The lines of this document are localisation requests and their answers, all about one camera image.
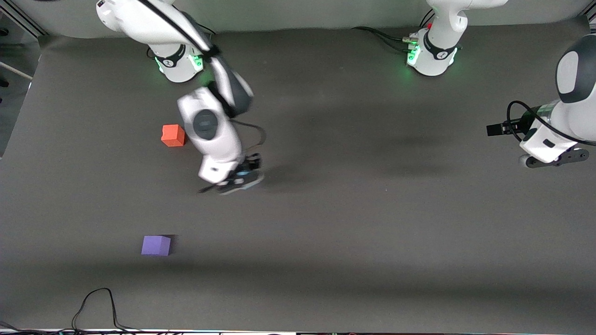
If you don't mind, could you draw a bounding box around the grey metal frame rail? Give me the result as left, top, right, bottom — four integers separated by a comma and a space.
0, 0, 48, 38

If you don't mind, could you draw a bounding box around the thin black looped cable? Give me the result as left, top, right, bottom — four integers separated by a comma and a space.
71, 287, 142, 334

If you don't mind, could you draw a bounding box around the black left arm base cable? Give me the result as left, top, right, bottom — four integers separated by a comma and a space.
351, 26, 416, 53

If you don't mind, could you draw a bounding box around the orange foam block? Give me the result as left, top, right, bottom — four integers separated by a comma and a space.
161, 124, 186, 147

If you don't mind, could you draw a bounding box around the dark grey table mat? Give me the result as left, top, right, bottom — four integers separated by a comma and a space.
0, 21, 596, 334

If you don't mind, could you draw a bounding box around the purple foam block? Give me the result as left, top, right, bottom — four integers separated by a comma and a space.
141, 235, 172, 257

